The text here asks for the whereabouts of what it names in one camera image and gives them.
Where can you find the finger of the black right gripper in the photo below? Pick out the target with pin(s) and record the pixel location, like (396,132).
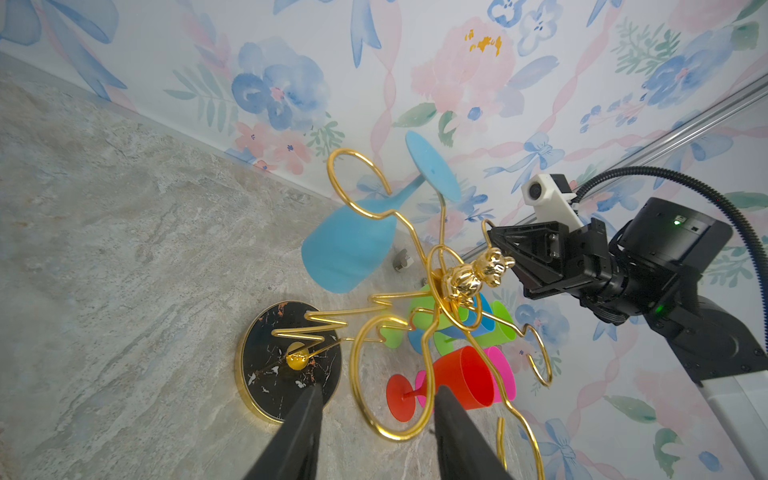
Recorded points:
(538,249)

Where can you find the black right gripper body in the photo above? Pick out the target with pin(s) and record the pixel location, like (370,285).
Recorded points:
(590,265)

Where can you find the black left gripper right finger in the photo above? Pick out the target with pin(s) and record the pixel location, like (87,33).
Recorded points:
(462,452)

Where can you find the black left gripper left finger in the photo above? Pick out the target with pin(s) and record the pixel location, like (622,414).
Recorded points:
(293,452)

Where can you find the red wine glass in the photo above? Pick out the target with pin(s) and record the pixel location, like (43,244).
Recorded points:
(401,397)

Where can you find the pink wine glass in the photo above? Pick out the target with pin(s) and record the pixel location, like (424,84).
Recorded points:
(501,375)

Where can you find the teal wine glass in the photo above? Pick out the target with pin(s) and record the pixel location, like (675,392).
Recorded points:
(354,241)

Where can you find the green wine glass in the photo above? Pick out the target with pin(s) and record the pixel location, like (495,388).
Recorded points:
(489,334)
(420,316)

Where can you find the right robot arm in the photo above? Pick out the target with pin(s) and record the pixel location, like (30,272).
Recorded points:
(651,268)

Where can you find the gold wine glass rack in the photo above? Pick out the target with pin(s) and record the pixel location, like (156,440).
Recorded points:
(290,346)

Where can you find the small beige clip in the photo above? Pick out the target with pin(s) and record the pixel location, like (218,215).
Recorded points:
(402,260)

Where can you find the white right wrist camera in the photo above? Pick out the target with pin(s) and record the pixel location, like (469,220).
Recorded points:
(550,196)

